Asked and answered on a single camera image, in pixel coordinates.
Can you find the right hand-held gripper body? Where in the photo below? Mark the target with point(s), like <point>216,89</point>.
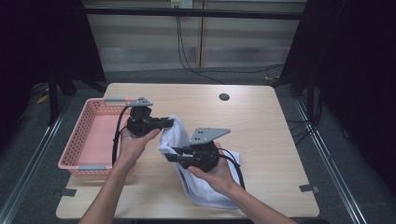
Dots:
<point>202,157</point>

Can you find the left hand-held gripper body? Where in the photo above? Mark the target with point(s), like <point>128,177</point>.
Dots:
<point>140,123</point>

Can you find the white printed towel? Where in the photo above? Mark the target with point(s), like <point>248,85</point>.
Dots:
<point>176,133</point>

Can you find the pink plastic basket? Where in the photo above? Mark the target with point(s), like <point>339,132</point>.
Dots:
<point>96,140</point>

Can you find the person's left hand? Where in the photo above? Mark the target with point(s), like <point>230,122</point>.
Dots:
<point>132,147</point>

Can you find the person's right hand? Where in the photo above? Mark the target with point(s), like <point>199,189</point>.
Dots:
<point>222,177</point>

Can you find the black metal stand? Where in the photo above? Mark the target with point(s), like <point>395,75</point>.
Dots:
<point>53,99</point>
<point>310,99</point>

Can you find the yellow floor item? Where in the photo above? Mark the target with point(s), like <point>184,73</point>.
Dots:
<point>42,99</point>

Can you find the grey tape piece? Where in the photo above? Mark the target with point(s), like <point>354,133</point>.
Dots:
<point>66,192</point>
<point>311,188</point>

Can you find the black horizontal bar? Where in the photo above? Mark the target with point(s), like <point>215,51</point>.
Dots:
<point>193,13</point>

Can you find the black curtain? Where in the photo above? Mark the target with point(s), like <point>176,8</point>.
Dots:
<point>40,46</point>
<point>358,77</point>

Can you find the metal floor rail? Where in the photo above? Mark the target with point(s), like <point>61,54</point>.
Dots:
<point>34,158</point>
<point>333,174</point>

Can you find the white wall socket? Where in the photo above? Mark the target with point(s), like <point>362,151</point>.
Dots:
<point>182,3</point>

